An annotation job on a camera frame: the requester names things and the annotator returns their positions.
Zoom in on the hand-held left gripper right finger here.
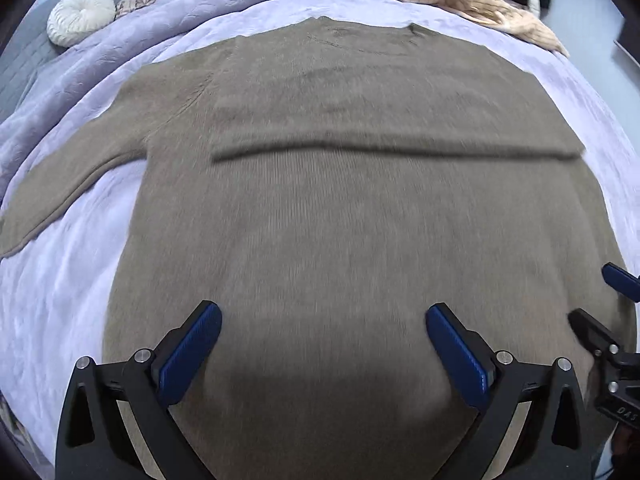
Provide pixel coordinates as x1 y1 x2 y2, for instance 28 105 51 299
425 302 593 480

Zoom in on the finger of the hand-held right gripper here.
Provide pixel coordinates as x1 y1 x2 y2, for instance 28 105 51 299
568 308 626 361
601 262 640 303

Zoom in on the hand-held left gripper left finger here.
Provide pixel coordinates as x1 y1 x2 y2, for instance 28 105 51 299
54 300 223 480

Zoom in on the olive brown knit sweater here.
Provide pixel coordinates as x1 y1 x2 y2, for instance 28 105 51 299
0 16 638 480

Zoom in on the lavender embossed blanket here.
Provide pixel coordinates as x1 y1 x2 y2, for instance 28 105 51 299
0 0 640 480

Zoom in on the cream striped fleece garment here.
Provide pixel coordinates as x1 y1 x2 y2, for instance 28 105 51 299
395 0 571 57

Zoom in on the grey quilted headboard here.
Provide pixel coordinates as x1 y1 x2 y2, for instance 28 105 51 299
0 0 166 121

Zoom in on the pink crumpled cloth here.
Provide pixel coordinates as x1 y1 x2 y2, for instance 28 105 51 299
114 0 158 22

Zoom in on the round white pleated pillow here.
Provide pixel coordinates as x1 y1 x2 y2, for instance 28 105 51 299
47 0 117 47

